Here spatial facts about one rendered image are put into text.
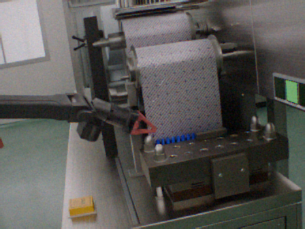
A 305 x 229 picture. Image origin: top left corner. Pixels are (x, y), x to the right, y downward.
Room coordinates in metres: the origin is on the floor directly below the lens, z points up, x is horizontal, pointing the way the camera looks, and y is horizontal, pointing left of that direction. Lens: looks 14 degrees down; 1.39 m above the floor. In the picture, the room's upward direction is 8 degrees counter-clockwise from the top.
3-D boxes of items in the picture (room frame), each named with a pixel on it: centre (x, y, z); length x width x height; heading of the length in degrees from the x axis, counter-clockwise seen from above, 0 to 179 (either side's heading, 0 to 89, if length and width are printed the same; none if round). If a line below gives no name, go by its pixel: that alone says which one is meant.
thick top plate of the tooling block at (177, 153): (1.02, -0.17, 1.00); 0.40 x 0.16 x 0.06; 98
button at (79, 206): (0.98, 0.23, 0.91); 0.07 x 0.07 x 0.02; 8
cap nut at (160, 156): (0.95, -0.02, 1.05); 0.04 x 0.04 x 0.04
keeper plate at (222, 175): (0.93, -0.20, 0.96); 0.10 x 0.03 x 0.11; 98
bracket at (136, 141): (1.20, 0.06, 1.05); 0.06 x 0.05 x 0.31; 98
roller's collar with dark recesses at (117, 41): (1.42, 0.07, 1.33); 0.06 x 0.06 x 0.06; 8
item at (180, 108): (1.13, -0.11, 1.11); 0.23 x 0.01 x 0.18; 98
